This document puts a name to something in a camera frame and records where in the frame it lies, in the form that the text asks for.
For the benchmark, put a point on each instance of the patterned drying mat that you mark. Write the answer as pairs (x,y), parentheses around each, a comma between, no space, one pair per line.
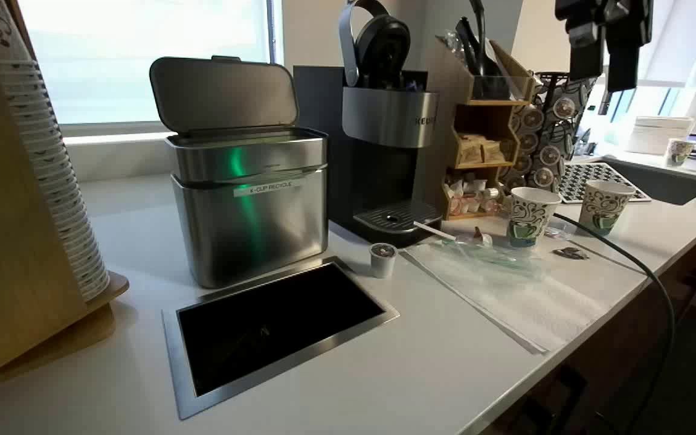
(597,179)

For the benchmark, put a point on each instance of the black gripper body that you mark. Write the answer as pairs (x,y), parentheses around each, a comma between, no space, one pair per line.
(605,10)

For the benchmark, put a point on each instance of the grey hinged bin lid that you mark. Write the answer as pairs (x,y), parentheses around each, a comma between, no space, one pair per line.
(222,92)

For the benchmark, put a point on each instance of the brown sugar packets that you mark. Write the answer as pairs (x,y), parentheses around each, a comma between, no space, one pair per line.
(477,150)

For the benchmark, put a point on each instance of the pile of creamer cups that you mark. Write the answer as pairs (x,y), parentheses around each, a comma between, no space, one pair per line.
(471,198)

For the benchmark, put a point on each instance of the stainless steel countertop bin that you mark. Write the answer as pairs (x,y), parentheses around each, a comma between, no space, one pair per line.
(248,218)

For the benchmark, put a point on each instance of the patterned paper cup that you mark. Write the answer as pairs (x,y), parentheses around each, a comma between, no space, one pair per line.
(531,215)
(605,208)

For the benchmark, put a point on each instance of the long thin stirrer stick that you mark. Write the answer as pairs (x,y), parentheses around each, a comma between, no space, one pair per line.
(441,232)

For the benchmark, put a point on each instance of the black silver pod coffee machine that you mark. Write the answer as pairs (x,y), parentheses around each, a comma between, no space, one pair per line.
(376,153)

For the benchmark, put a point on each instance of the small distant paper cup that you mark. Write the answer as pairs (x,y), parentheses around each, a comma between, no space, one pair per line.
(678,150)

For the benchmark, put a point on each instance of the white single coffee pod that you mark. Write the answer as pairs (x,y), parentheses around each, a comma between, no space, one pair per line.
(382,259)

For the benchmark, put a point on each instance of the wooden condiment organizer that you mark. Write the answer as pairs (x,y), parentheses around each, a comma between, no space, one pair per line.
(485,121)

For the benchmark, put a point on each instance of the counter sink basin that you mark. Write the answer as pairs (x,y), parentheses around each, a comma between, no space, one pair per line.
(663,182)

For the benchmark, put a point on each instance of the black utensils bundle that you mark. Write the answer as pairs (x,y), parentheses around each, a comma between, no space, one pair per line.
(477,50)

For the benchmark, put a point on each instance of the tall stack of paper cups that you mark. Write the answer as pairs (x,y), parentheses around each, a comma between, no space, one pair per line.
(48,161)

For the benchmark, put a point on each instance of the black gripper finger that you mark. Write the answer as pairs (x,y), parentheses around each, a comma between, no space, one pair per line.
(624,62)
(586,56)

